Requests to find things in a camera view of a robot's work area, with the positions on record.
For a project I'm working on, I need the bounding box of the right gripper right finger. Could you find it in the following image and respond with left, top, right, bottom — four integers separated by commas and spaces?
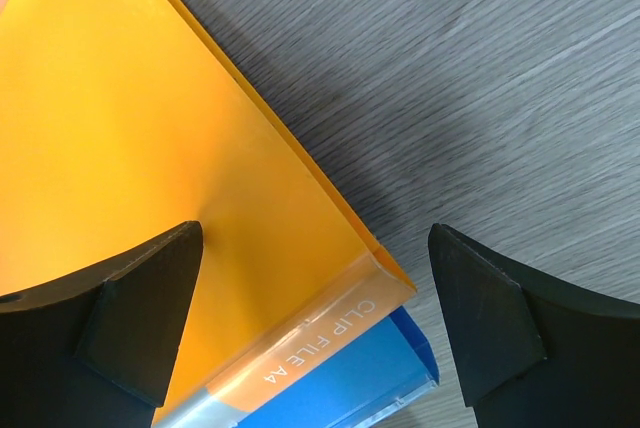
428, 224, 639, 427

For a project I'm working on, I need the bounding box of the light blue thin folder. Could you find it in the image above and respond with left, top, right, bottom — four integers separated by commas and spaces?
239, 307, 440, 428

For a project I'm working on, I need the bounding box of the orange folder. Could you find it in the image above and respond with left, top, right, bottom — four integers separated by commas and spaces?
1, 0, 416, 427

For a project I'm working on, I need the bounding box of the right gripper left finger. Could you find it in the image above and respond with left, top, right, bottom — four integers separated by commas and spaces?
1, 221, 203, 427

